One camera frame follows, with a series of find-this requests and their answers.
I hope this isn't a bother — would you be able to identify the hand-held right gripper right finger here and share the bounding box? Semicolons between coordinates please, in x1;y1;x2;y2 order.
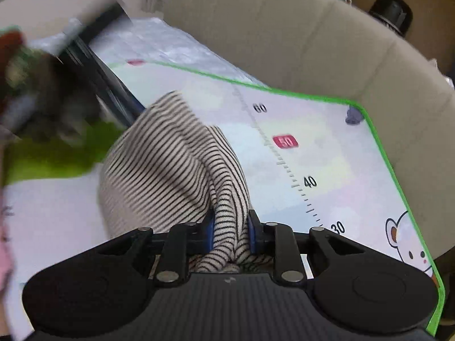
248;209;365;288

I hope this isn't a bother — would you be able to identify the black round jar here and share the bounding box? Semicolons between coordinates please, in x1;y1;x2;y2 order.
369;0;415;38

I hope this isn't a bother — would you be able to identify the person's pink clothing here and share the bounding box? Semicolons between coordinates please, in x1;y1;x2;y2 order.
0;185;16;331

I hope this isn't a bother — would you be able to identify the beige black striped shirt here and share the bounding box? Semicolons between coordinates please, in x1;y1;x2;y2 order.
98;90;278;275

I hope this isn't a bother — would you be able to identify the white green-edged play mat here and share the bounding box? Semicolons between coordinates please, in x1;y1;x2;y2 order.
0;59;446;338

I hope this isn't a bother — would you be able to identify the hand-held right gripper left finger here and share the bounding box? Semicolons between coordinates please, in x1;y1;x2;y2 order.
96;210;216;288

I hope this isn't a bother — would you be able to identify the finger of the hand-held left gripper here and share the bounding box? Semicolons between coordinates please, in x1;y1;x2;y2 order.
88;47;146;128

